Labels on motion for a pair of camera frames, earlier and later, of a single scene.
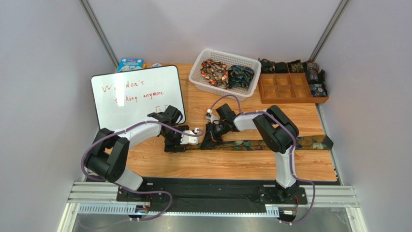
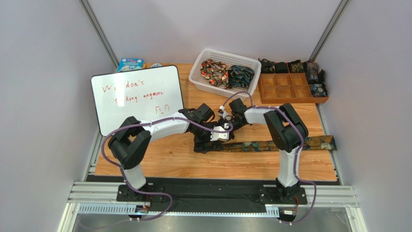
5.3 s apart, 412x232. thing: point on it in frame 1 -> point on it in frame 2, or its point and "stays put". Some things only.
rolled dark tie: [267, 66] stays put
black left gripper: [173, 140] -> [202, 137]
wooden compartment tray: [287, 88] stays put
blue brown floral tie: [302, 143] stays put
